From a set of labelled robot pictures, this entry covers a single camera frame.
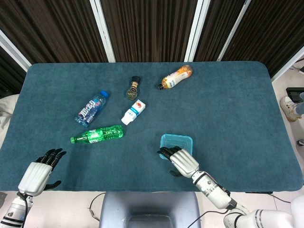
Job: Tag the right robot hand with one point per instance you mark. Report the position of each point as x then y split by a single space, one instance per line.
185 164

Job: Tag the black cap pepper grinder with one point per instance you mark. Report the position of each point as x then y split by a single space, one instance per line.
133 89

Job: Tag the teal table cloth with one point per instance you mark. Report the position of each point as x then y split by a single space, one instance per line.
118 171

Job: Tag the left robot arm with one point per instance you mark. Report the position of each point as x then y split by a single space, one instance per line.
13 211

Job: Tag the brown screen panel white frame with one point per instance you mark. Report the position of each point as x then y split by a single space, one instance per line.
147 28
273 31
218 26
54 28
9 71

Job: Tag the black device on floor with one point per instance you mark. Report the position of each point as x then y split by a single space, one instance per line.
293 92

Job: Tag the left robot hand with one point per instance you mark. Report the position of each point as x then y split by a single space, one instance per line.
34 179

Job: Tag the blue plastic lid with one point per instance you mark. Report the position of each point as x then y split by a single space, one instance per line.
177 141

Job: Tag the white cloth bundle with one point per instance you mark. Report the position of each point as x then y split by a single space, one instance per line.
7 111

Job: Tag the orange tea bottle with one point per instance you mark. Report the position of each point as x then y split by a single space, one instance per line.
175 77

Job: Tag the white sneaker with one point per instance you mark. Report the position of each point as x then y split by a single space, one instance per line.
287 107

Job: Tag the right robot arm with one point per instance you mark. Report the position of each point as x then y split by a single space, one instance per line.
213 190

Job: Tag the green plastic soda bottle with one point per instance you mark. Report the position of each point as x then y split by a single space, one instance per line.
99 134

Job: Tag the blue label water bottle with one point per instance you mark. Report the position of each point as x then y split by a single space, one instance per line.
91 109

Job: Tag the grey trouser leg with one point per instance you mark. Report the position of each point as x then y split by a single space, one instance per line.
301 104

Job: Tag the dark shoe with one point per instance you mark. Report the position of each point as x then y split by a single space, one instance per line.
301 142

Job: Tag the white milk carton bottle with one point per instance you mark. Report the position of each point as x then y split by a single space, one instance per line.
133 112

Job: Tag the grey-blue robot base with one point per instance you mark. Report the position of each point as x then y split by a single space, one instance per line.
149 206

